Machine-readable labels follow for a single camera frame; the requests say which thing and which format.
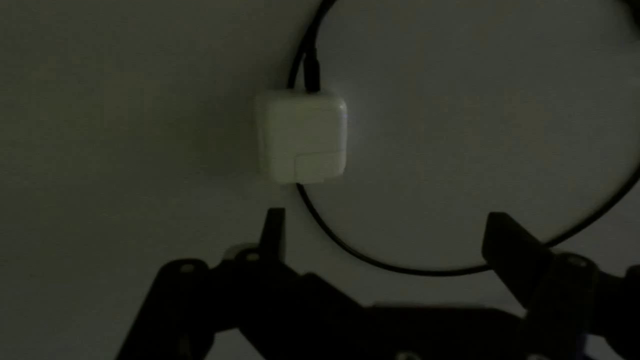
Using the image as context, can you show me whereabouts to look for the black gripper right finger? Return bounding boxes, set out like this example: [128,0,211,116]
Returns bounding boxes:
[481,212,553,307]

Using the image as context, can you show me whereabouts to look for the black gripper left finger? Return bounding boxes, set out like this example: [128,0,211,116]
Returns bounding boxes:
[258,207,285,259]

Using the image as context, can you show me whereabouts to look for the white charger power brick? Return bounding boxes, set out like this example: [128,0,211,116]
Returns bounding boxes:
[255,90,347,184]

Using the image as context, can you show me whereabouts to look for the black charger cable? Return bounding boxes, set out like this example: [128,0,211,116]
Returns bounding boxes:
[285,0,640,278]

